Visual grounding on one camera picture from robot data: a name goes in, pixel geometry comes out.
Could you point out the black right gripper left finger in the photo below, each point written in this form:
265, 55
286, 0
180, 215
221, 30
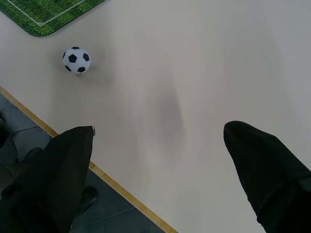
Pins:
51, 174

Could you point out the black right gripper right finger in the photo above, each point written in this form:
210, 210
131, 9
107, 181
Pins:
267, 170

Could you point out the small black-white soccer ball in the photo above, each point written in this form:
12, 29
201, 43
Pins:
77, 59

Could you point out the green soccer field mat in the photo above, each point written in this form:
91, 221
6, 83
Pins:
46, 14

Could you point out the dark robot foot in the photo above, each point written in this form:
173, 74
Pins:
88, 197

